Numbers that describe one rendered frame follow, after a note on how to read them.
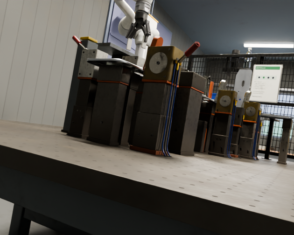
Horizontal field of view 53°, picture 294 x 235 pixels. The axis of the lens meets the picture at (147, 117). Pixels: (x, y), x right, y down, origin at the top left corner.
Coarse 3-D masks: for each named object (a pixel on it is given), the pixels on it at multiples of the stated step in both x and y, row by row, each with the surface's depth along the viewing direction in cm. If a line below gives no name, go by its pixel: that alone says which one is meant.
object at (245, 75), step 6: (240, 72) 222; (246, 72) 219; (240, 78) 221; (246, 78) 218; (234, 84) 223; (240, 84) 220; (246, 84) 218; (234, 90) 222; (240, 90) 220; (246, 90) 217; (240, 96) 219; (240, 102) 219
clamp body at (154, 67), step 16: (160, 48) 99; (176, 48) 97; (160, 64) 98; (176, 64) 98; (144, 80) 101; (160, 80) 97; (176, 80) 99; (144, 96) 101; (160, 96) 97; (144, 112) 100; (160, 112) 96; (144, 128) 98; (160, 128) 96; (144, 144) 98; (160, 144) 97
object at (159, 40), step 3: (156, 36) 104; (153, 39) 103; (156, 39) 103; (159, 39) 103; (162, 39) 104; (153, 42) 103; (156, 42) 102; (159, 42) 104; (162, 42) 105; (150, 45) 105; (153, 45) 103; (156, 45) 103; (159, 45) 104; (144, 66) 104
